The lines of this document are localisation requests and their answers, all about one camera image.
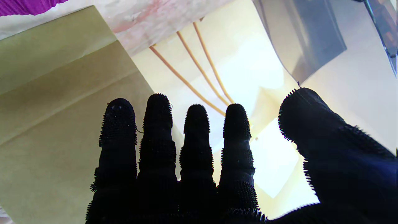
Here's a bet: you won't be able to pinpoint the dark framed mirror panel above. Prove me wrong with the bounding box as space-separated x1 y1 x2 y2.
252 0 347 84

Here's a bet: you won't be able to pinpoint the white shade tripod floor lamp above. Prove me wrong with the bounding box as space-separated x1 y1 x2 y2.
149 19 311 199

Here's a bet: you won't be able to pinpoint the maroon shorts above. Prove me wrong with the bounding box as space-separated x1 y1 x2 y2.
0 0 69 16

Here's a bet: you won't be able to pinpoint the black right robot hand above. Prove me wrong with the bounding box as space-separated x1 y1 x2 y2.
86 88 398 224

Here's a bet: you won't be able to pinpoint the kraft paper bag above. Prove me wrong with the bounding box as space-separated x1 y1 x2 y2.
0 6 184 224

